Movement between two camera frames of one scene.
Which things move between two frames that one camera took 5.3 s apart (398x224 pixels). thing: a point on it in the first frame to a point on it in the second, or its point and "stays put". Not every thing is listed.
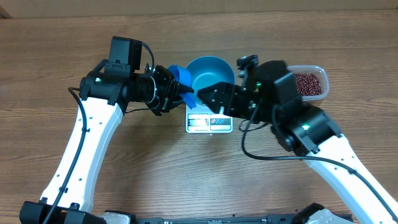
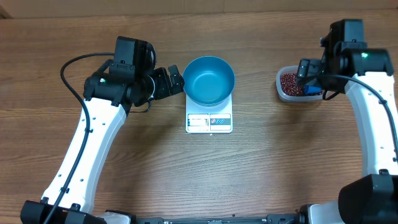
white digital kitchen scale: x=200 y=119 stays put
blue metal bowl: x=208 y=70 stays put
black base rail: x=278 y=219 stays put
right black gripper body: x=244 y=101 to x=309 y=71
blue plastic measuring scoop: x=183 y=76 to x=311 y=89
